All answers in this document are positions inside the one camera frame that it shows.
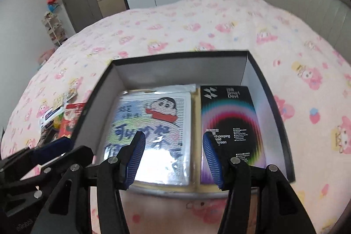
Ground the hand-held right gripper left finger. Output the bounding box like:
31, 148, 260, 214
34, 131, 146, 234

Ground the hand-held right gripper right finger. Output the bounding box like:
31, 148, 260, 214
202, 132, 313, 234

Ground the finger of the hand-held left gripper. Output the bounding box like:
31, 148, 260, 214
0, 138, 74, 185
0, 147, 94, 216

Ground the red snack packet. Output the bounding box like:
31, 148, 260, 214
58, 102, 87, 139

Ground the black cardboard box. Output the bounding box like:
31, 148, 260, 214
70, 50, 296, 197

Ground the white and blue card packet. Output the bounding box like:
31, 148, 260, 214
38, 105, 67, 129

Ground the flat brown cardboard box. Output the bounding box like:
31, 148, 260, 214
191, 88, 202, 188

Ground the cartoon printed plastic packet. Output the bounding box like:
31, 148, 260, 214
103, 89, 192, 187

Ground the black rainbow screen protector box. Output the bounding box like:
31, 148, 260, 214
199, 84, 267, 186

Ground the colourful cartoon card packet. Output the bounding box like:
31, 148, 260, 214
56, 88, 78, 103

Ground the white paper packet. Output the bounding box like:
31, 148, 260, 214
152, 83, 197, 95

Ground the white toy shelf rack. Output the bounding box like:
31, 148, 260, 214
41, 11, 68, 47

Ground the pink printed blanket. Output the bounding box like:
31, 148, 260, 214
0, 0, 351, 234

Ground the red and blue wall toy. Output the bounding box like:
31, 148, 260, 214
45, 0, 61, 13

